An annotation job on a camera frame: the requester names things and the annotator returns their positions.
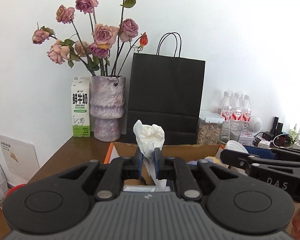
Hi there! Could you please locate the water bottle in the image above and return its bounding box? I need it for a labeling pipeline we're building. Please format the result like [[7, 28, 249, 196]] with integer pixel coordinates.
[[241, 95, 252, 127], [231, 93, 242, 123], [217, 91, 232, 121]]

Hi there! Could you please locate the black paper shopping bag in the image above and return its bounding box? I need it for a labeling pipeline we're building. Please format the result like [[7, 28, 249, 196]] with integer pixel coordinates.
[[125, 32, 205, 145]]

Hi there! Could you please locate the water bottle left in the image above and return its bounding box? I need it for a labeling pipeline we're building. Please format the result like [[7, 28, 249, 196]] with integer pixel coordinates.
[[217, 91, 232, 121]]

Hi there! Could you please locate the empty glass cup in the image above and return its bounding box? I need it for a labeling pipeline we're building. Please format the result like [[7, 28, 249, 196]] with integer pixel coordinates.
[[219, 120, 242, 145]]

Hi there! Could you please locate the dried pink rose bouquet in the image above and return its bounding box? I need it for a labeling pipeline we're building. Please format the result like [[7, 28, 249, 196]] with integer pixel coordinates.
[[32, 0, 148, 77]]

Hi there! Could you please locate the water bottle middle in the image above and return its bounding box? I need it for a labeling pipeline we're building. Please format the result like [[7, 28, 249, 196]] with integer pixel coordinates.
[[231, 93, 242, 123]]

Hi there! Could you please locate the white round robot speaker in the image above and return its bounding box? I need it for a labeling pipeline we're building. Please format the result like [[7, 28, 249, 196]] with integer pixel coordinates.
[[248, 115, 262, 133]]

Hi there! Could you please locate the white tissue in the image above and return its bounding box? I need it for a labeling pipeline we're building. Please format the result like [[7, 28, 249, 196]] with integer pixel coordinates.
[[133, 120, 167, 190]]

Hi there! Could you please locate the purple textured vase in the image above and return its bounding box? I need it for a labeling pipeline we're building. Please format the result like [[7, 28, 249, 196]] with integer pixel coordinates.
[[90, 76, 126, 142]]

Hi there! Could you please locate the yellow white plush toy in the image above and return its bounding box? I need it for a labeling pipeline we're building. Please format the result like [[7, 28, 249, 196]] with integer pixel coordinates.
[[205, 156, 223, 166]]

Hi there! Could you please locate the person's right hand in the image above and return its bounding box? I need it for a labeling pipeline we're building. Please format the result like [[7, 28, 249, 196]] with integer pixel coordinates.
[[290, 209, 300, 240]]

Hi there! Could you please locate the clear cotton swab box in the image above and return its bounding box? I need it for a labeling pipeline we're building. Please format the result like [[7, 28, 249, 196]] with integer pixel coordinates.
[[123, 185, 171, 192]]

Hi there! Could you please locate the white power adapter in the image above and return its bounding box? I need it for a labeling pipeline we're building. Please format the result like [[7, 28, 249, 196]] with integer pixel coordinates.
[[257, 140, 271, 149]]

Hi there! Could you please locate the white green milk carton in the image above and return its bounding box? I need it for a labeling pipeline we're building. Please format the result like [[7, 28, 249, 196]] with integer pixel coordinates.
[[71, 77, 91, 138]]

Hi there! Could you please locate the red cardboard pumpkin box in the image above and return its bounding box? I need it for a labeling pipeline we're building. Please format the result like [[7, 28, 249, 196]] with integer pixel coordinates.
[[99, 142, 224, 172]]

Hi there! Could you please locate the purple knitted cloth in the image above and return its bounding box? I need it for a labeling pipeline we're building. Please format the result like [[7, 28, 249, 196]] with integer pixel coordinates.
[[187, 156, 215, 166]]

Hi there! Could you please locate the clear seed storage container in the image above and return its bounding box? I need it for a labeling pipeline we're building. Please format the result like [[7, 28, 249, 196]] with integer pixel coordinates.
[[196, 111, 224, 145]]

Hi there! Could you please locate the water bottle right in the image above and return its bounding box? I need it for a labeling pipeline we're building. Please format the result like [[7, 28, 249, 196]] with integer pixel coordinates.
[[241, 95, 252, 127]]

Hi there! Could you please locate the white plastic jar lid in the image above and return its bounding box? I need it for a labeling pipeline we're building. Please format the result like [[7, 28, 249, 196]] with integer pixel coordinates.
[[225, 140, 248, 153]]

